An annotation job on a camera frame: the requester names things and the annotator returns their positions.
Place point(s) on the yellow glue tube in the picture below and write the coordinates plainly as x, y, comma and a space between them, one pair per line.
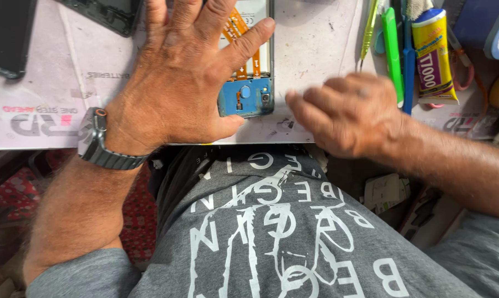
433, 58

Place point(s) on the person's left hand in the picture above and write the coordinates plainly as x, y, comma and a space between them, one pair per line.
170, 82

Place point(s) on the blue smartphone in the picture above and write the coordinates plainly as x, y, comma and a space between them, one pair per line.
249, 97

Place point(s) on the dark blue box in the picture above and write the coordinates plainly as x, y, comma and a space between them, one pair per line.
473, 20

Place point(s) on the person's right hand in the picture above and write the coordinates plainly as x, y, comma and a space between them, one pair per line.
357, 116

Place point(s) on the person's right fingers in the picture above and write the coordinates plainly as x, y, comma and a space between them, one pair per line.
309, 109

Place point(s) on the black smartphone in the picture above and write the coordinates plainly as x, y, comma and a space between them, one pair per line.
5, 37

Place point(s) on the light blue plastic pick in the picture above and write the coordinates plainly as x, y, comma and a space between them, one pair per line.
378, 41

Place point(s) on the dark grey wristwatch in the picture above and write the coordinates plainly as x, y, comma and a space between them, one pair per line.
98, 143

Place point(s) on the white printed work mat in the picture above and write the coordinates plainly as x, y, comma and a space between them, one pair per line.
315, 41

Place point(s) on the beige frayed cloth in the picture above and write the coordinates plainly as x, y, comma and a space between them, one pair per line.
419, 8

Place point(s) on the green plastic pry tool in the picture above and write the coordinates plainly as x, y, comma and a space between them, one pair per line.
392, 53

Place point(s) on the black phone frame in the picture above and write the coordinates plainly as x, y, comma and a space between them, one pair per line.
108, 14

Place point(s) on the blue plastic pry tool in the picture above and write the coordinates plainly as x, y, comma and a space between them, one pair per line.
408, 70

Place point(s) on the white paper packets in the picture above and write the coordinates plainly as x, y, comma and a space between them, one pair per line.
384, 192

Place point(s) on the grey printed t-shirt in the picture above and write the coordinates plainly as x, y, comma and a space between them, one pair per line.
398, 252

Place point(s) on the red patterned cloth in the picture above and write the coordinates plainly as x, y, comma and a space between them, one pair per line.
139, 215

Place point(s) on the brown cardboard box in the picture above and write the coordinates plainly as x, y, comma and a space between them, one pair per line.
431, 215

